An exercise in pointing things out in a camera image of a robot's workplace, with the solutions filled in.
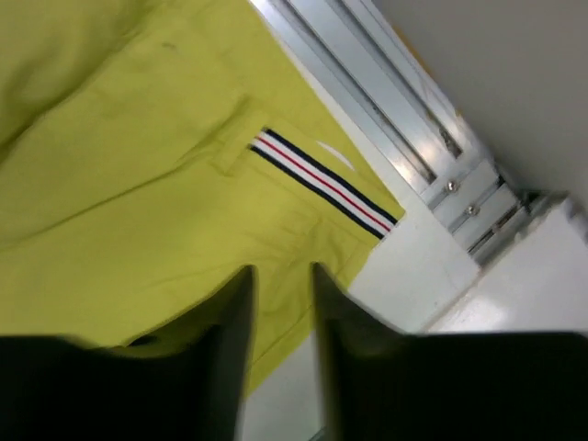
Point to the aluminium side rail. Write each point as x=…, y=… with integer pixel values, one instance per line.
x=357, y=57

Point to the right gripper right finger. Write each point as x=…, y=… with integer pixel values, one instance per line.
x=382, y=384

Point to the yellow trousers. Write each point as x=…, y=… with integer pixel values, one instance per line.
x=148, y=150

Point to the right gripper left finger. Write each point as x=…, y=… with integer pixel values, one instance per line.
x=183, y=380

